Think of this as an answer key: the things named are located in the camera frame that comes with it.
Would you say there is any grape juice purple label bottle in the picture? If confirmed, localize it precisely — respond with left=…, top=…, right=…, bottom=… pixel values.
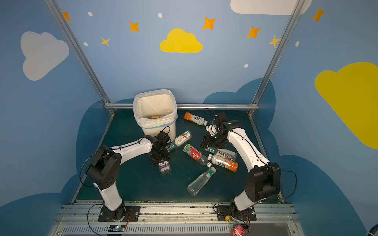
left=158, top=160, right=171, bottom=175

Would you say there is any yellow tea red label bottle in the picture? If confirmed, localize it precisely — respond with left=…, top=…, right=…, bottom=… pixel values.
left=150, top=115, right=164, bottom=120

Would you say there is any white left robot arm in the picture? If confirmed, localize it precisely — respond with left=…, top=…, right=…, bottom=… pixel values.
left=85, top=131, right=171, bottom=222

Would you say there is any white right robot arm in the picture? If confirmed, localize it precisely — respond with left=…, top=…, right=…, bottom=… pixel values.
left=201, top=114, right=281, bottom=211

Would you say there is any white ribbed plastic bin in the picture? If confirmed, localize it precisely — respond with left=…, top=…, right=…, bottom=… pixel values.
left=132, top=89, right=178, bottom=147

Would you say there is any clear blue-edged bin liner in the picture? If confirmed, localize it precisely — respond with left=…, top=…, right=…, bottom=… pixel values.
left=132, top=89, right=179, bottom=130

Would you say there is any clear green cap water bottle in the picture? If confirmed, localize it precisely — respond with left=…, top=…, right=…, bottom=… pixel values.
left=205, top=147, right=237, bottom=161

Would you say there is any orange white label bottle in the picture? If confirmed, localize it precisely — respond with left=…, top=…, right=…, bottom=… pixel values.
left=208, top=154, right=238, bottom=173

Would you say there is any crane label clear bottle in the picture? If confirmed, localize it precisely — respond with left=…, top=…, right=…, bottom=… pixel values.
left=166, top=130, right=193, bottom=152

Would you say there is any orange bottle near back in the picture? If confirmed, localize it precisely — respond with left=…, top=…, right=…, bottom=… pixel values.
left=184, top=112, right=208, bottom=126

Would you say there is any red green label soda bottle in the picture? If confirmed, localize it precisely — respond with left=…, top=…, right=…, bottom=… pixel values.
left=183, top=144, right=212, bottom=168

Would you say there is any green circuit board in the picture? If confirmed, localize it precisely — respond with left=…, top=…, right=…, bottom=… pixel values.
left=108, top=225, right=125, bottom=233

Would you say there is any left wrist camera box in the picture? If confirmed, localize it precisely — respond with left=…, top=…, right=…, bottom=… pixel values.
left=155, top=131, right=171, bottom=145

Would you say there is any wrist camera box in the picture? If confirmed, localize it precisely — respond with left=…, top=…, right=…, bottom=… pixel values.
left=214, top=113, right=228, bottom=127
left=155, top=131, right=171, bottom=145

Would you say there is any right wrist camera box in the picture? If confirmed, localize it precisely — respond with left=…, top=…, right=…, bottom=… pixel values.
left=214, top=113, right=228, bottom=127

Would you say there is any aluminium frame back rail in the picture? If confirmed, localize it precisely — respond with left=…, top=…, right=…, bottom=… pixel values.
left=104, top=103, right=259, bottom=110

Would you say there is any aluminium right upright post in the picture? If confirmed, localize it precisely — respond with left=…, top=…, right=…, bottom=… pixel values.
left=248, top=0, right=307, bottom=118

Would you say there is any aluminium upright post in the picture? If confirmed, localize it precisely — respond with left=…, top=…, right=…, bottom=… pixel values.
left=248, top=0, right=307, bottom=118
left=44, top=0, right=111, bottom=104

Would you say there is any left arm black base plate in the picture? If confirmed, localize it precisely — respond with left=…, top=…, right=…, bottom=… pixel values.
left=98, top=205, right=141, bottom=222

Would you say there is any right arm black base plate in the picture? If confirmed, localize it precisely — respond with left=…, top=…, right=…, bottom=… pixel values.
left=213, top=204, right=257, bottom=222

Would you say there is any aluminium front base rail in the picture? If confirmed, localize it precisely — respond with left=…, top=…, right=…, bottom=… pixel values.
left=49, top=200, right=304, bottom=236

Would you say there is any aluminium left upright post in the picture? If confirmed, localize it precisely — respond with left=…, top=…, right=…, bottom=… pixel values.
left=44, top=0, right=111, bottom=104

